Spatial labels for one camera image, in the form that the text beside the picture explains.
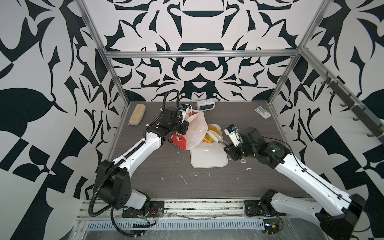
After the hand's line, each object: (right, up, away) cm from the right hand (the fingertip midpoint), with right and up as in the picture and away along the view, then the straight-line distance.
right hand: (227, 146), depth 73 cm
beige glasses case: (-56, +16, +35) cm, 68 cm away
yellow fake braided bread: (-8, +2, +12) cm, 15 cm away
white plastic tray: (-7, -9, +18) cm, 21 cm away
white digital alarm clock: (-7, +23, +37) cm, 44 cm away
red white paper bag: (-14, +5, +21) cm, 26 cm away
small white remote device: (+35, +18, +39) cm, 56 cm away
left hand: (-20, +13, +9) cm, 25 cm away
